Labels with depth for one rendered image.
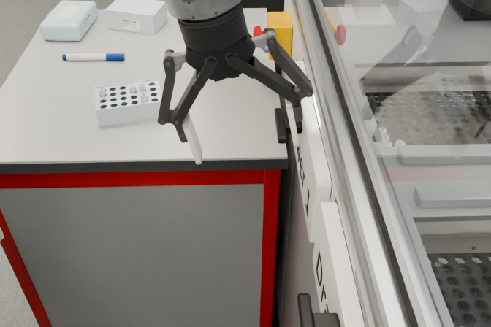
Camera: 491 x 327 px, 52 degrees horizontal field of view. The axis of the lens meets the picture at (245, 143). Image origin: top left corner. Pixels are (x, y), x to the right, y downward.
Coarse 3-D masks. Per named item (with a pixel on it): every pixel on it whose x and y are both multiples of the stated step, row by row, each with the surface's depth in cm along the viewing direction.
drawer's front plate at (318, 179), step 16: (304, 64) 80; (304, 112) 70; (304, 128) 69; (304, 144) 69; (320, 144) 64; (304, 160) 69; (320, 160) 62; (320, 176) 60; (304, 192) 70; (320, 192) 60; (304, 208) 70
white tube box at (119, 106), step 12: (120, 84) 100; (156, 84) 100; (96, 96) 97; (108, 96) 97; (120, 96) 97; (132, 96) 97; (156, 96) 97; (96, 108) 93; (108, 108) 93; (120, 108) 94; (132, 108) 94; (144, 108) 95; (156, 108) 96; (108, 120) 95; (120, 120) 95; (132, 120) 96
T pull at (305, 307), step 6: (300, 294) 49; (306, 294) 49; (300, 300) 49; (306, 300) 48; (300, 306) 48; (306, 306) 48; (300, 312) 48; (306, 312) 47; (312, 312) 48; (300, 318) 47; (306, 318) 47; (312, 318) 47; (318, 318) 47; (324, 318) 47; (330, 318) 47; (336, 318) 47; (300, 324) 47; (306, 324) 47; (312, 324) 47; (318, 324) 47; (324, 324) 47; (330, 324) 47; (336, 324) 47
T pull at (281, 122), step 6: (276, 108) 73; (276, 114) 72; (282, 114) 72; (276, 120) 71; (282, 120) 71; (288, 120) 71; (276, 126) 71; (282, 126) 70; (288, 126) 70; (300, 126) 70; (282, 132) 69; (288, 132) 70; (300, 132) 71; (282, 138) 68
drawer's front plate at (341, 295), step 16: (320, 208) 57; (336, 208) 56; (320, 224) 57; (336, 224) 54; (320, 240) 57; (336, 240) 52; (336, 256) 51; (320, 272) 58; (336, 272) 49; (352, 272) 49; (320, 288) 58; (336, 288) 48; (352, 288) 48; (320, 304) 58; (336, 304) 49; (352, 304) 46; (352, 320) 45
